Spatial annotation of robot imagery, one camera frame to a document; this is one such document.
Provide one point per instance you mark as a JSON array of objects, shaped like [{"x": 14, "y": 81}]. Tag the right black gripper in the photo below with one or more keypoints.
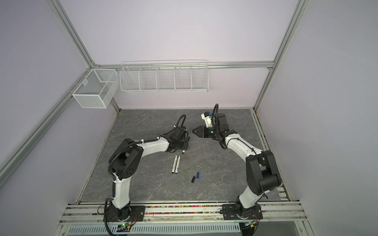
[{"x": 202, "y": 130}]

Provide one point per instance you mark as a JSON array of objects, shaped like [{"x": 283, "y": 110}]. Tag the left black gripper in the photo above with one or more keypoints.
[{"x": 185, "y": 145}]

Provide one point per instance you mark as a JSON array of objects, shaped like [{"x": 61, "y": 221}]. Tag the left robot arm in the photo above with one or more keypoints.
[{"x": 124, "y": 162}]

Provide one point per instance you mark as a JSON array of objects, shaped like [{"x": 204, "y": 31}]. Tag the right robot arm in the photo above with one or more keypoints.
[{"x": 262, "y": 172}]

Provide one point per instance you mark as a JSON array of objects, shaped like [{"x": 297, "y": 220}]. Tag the white marker pen blue tip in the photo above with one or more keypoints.
[{"x": 177, "y": 164}]

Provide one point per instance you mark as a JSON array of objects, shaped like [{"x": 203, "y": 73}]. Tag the white mesh box basket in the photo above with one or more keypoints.
[{"x": 97, "y": 89}]

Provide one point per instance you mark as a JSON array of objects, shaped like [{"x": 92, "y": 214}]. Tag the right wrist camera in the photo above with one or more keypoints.
[{"x": 207, "y": 117}]

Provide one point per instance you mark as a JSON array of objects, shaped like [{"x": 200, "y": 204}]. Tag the white wire wall basket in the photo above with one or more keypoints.
[{"x": 166, "y": 76}]

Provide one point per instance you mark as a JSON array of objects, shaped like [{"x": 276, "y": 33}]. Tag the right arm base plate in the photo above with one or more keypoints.
[{"x": 237, "y": 212}]

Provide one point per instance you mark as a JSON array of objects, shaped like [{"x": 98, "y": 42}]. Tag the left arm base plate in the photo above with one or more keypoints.
[{"x": 126, "y": 214}]

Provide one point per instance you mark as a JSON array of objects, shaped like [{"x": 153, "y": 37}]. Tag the white vented cable duct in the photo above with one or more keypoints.
[{"x": 154, "y": 229}]

